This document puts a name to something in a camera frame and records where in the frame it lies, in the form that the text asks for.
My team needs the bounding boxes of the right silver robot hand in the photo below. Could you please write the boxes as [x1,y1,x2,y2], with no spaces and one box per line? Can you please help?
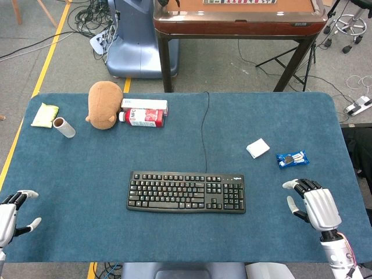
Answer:
[282,178,343,233]

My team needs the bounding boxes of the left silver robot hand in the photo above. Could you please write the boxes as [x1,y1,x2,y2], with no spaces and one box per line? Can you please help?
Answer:
[0,189,42,249]

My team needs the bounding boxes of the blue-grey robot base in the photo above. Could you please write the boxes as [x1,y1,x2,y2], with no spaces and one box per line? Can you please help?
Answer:
[105,0,180,80]

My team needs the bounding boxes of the black computer keyboard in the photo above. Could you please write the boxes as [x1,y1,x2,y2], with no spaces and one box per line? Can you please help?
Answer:
[126,170,246,215]

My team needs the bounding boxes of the blue cookie packet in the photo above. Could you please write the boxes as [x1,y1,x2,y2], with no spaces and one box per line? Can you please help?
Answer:
[275,149,311,170]

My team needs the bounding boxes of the white tissue pack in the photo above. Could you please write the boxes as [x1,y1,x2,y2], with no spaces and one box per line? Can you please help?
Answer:
[246,138,271,160]

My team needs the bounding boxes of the cardboard paper tube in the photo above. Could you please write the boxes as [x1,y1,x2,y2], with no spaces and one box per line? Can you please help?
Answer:
[52,117,77,139]

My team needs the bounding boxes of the yellow-green snack packet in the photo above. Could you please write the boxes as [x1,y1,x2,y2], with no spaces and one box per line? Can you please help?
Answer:
[30,102,60,128]

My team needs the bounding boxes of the white foot pedal strip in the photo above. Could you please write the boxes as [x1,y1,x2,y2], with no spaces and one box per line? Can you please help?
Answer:
[344,95,372,117]

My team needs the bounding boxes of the grey robot torso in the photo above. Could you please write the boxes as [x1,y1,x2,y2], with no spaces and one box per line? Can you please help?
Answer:
[120,262,332,279]

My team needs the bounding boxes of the brown plush toy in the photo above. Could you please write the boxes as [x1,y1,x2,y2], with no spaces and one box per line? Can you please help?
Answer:
[85,81,124,130]

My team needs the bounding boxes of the blue table mat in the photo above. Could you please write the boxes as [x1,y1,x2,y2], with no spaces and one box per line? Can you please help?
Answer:
[0,91,372,264]

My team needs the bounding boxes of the red juice bottle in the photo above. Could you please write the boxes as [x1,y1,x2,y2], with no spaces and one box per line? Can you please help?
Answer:
[118,108,165,128]

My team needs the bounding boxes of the white and red box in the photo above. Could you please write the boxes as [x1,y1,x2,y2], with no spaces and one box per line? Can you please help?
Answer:
[120,98,169,117]

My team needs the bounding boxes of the office chair base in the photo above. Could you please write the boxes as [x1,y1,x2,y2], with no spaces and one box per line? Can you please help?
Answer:
[323,0,368,55]

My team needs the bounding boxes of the white power strip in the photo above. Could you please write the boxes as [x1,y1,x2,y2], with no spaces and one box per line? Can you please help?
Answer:
[89,24,117,55]

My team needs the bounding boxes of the brown mahjong table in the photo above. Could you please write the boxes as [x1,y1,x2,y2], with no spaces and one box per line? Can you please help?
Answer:
[153,0,328,93]

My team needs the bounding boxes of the wooden chair legs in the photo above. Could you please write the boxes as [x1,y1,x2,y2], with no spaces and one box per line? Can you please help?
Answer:
[10,0,72,29]

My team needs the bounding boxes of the black keyboard cable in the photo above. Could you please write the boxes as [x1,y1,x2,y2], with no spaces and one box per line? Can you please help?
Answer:
[201,91,210,174]

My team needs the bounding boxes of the tangled black cables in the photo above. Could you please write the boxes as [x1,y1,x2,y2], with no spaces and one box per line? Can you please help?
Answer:
[67,0,120,38]

